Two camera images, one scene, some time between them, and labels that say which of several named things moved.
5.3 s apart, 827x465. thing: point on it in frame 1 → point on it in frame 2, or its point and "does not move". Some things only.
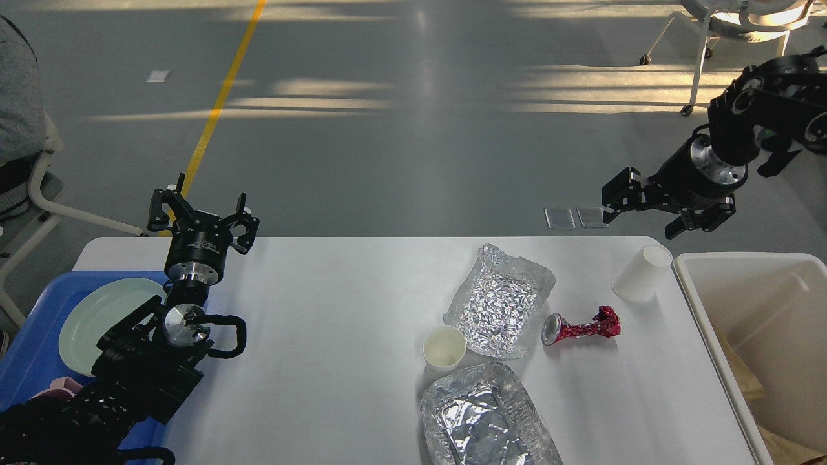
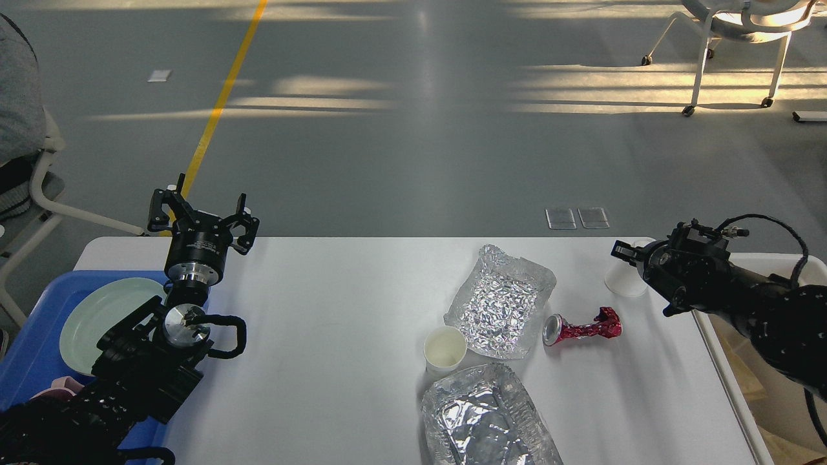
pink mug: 61,389 does not move
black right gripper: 693,170 → 634,254
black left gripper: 199,243 does not move
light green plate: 94,311 does not move
